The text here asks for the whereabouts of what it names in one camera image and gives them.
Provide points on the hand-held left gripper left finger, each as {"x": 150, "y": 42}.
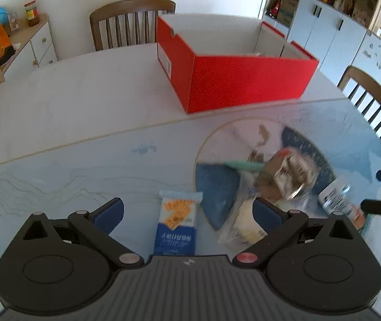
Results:
{"x": 110, "y": 212}

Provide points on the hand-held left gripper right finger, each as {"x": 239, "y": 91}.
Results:
{"x": 265, "y": 214}

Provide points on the clear bag with cream contents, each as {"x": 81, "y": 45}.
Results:
{"x": 244, "y": 220}

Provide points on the silver and brown snack packet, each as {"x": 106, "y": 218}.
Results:
{"x": 277, "y": 174}

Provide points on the tissue packet with white label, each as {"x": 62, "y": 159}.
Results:
{"x": 335, "y": 197}

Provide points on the blue and white snack packet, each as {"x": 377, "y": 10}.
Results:
{"x": 177, "y": 230}

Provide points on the red cardboard box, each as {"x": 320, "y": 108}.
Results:
{"x": 244, "y": 80}

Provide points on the wooden slat-back chair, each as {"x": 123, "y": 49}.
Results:
{"x": 360, "y": 77}
{"x": 130, "y": 5}

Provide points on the white sideboard with wooden top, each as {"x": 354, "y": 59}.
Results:
{"x": 42, "y": 45}

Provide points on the cardboard box with green print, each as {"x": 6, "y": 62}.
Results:
{"x": 288, "y": 8}

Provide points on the red toy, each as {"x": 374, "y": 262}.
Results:
{"x": 276, "y": 8}

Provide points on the jar with red lid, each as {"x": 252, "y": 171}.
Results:
{"x": 32, "y": 15}

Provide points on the clear glass jar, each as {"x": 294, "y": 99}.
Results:
{"x": 14, "y": 21}

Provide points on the blue round object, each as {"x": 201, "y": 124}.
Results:
{"x": 1, "y": 15}

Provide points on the pale blue wall cabinet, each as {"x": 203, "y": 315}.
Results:
{"x": 327, "y": 20}

